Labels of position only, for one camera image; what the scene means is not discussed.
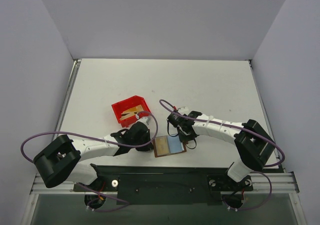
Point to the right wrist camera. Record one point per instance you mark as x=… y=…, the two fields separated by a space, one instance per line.
x=183 y=110

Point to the red plastic bin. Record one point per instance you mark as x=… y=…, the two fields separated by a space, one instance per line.
x=125 y=104

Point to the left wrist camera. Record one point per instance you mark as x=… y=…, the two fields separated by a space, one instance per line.
x=145 y=120

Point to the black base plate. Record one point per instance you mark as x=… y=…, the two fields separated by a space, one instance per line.
x=141 y=185

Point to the brown leather card holder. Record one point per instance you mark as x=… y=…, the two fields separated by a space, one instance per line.
x=175 y=146

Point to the gold cards in bin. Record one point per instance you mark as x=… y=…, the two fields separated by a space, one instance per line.
x=131 y=112

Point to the aluminium table frame rail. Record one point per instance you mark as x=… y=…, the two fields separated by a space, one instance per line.
x=225 y=90

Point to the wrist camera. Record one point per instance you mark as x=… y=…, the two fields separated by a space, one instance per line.
x=145 y=120
x=183 y=110

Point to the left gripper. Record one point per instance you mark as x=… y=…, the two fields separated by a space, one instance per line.
x=147 y=142

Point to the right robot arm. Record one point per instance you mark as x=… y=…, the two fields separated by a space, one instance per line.
x=253 y=144

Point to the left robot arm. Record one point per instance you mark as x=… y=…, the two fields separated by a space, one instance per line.
x=61 y=160

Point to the gold card from bin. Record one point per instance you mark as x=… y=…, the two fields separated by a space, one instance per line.
x=161 y=144

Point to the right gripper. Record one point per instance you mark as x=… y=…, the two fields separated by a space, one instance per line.
x=184 y=134

